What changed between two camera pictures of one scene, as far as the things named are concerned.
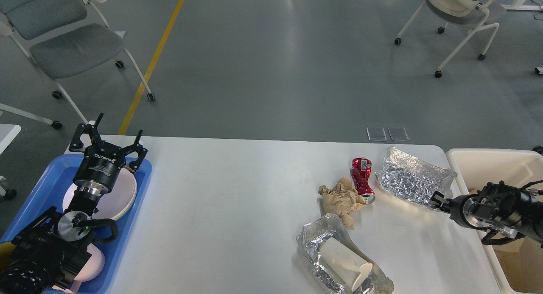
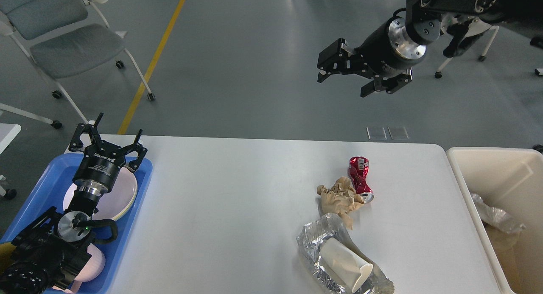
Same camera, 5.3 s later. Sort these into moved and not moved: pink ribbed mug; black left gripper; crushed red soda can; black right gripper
Moved: black right gripper
Not moved: crushed red soda can; pink ribbed mug; black left gripper
